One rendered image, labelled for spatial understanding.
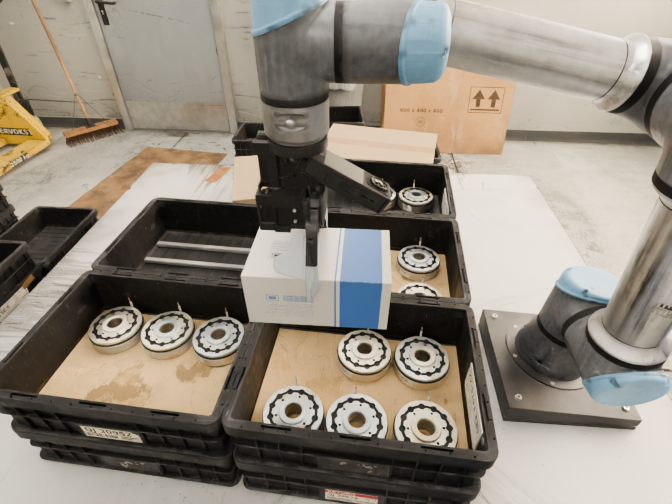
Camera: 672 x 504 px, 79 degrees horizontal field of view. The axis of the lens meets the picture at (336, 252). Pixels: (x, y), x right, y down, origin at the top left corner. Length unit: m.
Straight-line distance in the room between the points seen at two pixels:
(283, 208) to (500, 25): 0.34
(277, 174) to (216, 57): 3.41
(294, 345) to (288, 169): 0.45
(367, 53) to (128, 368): 0.72
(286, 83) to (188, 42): 3.52
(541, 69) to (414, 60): 0.22
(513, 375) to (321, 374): 0.42
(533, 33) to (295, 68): 0.30
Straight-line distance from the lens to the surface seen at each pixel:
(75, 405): 0.77
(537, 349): 0.98
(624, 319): 0.75
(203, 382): 0.84
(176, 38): 3.98
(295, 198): 0.50
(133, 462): 0.90
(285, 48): 0.43
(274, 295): 0.57
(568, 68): 0.62
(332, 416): 0.73
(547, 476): 0.95
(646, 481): 1.03
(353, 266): 0.56
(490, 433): 0.68
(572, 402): 1.00
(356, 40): 0.43
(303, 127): 0.46
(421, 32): 0.43
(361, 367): 0.78
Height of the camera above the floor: 1.50
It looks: 38 degrees down
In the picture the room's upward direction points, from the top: straight up
